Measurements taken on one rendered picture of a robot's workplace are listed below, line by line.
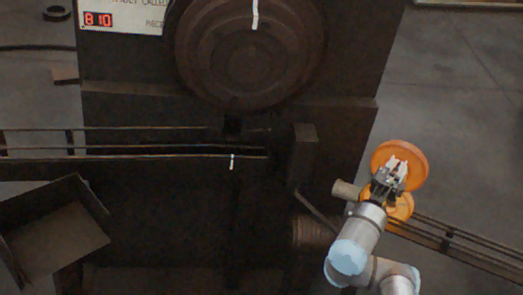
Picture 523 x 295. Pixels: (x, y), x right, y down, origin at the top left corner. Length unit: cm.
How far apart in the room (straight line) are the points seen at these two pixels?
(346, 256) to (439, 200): 168
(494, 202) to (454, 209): 25
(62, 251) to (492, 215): 213
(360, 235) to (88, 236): 78
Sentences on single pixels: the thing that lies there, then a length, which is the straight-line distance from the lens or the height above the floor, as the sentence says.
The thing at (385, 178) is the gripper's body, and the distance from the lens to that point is 145.
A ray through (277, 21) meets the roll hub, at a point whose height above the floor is 124.
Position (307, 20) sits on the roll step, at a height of 122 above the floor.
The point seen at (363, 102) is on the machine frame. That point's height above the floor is 87.
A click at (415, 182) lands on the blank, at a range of 158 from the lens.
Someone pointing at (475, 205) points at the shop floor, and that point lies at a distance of 304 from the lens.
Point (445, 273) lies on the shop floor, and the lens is 264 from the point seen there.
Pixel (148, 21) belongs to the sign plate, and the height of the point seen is 110.
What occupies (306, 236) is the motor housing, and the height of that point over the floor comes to 51.
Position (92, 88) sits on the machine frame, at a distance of 176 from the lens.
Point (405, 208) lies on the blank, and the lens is 173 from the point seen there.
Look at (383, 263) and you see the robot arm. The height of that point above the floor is 79.
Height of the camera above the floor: 187
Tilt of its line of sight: 40 degrees down
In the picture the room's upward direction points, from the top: 10 degrees clockwise
